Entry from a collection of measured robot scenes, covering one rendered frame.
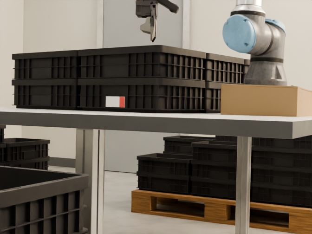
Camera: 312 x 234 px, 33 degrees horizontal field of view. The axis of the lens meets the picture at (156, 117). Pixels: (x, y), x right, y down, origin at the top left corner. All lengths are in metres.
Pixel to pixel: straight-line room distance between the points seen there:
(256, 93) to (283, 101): 0.10
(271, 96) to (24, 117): 0.80
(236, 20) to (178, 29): 3.62
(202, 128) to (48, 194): 0.50
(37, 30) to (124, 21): 1.17
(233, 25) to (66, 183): 0.98
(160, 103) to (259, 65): 0.37
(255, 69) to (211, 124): 0.62
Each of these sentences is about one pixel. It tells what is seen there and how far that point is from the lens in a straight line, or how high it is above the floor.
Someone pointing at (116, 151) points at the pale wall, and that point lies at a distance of 5.68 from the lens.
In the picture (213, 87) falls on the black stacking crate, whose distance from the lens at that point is 2.07.
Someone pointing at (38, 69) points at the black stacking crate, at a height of 0.86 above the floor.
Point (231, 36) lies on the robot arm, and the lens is 1.79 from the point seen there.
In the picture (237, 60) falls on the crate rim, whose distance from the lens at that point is 2.24.
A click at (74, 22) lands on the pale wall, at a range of 6.08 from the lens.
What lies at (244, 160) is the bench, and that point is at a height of 0.44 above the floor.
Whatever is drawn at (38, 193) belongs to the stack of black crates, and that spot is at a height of 0.58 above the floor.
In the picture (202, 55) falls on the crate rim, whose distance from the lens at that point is 2.01.
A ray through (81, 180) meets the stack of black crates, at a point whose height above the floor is 0.59.
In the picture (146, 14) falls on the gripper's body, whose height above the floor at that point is 1.08.
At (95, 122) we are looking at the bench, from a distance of 1.45.
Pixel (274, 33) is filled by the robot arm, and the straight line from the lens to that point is 1.88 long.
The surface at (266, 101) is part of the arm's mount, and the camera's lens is 1.82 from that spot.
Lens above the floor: 0.73
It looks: 1 degrees down
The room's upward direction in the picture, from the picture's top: 1 degrees clockwise
